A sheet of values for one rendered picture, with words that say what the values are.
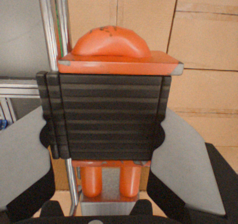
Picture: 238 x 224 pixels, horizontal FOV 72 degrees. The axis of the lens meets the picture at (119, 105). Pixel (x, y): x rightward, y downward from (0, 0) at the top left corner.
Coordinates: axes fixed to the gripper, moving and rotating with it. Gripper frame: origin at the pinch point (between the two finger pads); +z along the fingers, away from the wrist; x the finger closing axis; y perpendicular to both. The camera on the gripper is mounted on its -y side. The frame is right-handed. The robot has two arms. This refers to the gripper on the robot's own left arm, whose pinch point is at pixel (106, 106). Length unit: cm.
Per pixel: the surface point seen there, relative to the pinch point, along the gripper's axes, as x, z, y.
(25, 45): -59, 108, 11
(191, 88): 35, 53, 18
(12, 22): -63, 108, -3
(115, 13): 1, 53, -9
